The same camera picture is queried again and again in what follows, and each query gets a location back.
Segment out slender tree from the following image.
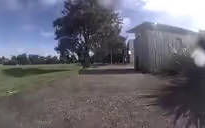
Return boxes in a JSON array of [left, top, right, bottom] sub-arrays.
[[95, 34, 128, 65]]

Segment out grey wooden shed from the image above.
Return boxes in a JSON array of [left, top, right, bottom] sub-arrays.
[[126, 21, 200, 74]]

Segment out distant row of trees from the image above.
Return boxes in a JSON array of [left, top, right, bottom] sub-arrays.
[[0, 53, 74, 66]]

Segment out grey gravel paved ground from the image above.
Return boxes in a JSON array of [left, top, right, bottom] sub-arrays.
[[0, 63, 205, 128]]

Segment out large dark leafy tree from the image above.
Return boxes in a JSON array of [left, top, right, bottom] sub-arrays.
[[52, 0, 124, 69]]

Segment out green grass field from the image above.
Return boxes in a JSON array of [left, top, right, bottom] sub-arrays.
[[0, 63, 83, 102]]

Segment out dark bush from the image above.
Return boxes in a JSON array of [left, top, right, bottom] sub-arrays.
[[158, 29, 205, 128]]

